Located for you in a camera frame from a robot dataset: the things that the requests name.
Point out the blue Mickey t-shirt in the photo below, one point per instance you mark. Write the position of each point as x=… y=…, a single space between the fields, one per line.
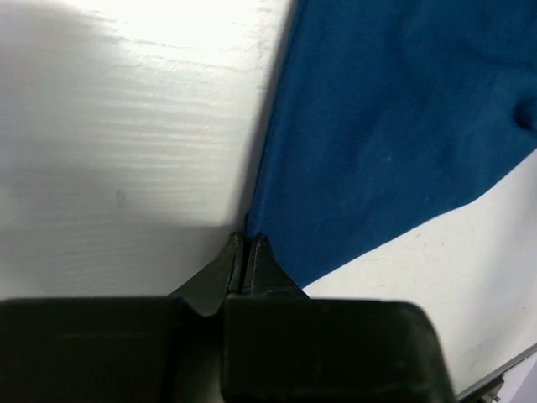
x=387 y=114

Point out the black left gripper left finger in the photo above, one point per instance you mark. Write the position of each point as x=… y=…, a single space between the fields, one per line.
x=109 y=349

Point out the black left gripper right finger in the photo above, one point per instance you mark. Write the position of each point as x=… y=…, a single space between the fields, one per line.
x=279 y=345

